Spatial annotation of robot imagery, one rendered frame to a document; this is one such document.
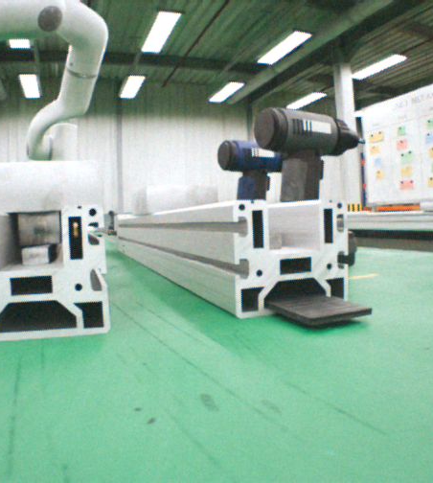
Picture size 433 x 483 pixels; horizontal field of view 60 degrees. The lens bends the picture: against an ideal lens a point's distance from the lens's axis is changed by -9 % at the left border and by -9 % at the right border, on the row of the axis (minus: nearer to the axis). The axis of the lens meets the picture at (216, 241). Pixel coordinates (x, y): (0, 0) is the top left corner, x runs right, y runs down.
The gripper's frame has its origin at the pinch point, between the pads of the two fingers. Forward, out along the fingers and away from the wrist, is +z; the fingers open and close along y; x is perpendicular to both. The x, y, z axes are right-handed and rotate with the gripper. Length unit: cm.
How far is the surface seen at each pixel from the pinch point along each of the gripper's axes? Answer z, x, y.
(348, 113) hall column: -221, -569, -560
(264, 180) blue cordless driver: -8, 57, -38
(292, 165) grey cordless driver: -8, 79, -31
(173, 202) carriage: -4, 68, -17
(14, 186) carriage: -4, 93, 2
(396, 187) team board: -26, -157, -283
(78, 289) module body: 3, 99, -3
